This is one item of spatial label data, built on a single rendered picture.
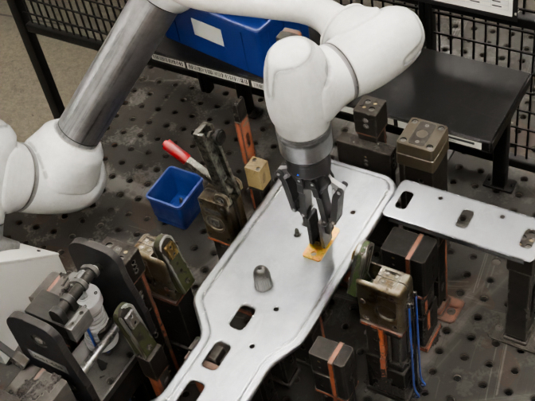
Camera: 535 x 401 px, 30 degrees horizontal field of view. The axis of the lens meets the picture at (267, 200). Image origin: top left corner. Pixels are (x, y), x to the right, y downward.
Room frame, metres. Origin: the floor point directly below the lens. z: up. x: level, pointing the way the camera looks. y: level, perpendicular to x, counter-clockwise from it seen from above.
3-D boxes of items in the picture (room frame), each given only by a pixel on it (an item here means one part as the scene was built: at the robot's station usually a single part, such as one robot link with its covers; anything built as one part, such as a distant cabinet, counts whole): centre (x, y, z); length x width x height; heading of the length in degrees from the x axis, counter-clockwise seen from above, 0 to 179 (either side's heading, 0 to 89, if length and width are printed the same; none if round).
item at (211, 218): (1.31, 0.09, 0.88); 0.07 x 0.06 x 0.35; 52
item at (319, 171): (1.18, -0.08, 1.20); 0.08 x 0.07 x 0.09; 52
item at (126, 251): (1.16, 0.28, 0.91); 0.07 x 0.05 x 0.42; 52
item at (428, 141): (1.35, -0.31, 0.88); 0.08 x 0.08 x 0.36; 52
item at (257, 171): (1.35, 0.01, 0.88); 0.04 x 0.04 x 0.36; 52
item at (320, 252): (1.18, -0.08, 1.01); 0.08 x 0.04 x 0.01; 142
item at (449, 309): (1.21, -0.29, 0.84); 0.11 x 0.06 x 0.29; 52
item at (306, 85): (1.19, -0.09, 1.38); 0.13 x 0.11 x 0.16; 116
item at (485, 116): (1.68, -0.15, 1.02); 0.90 x 0.22 x 0.03; 52
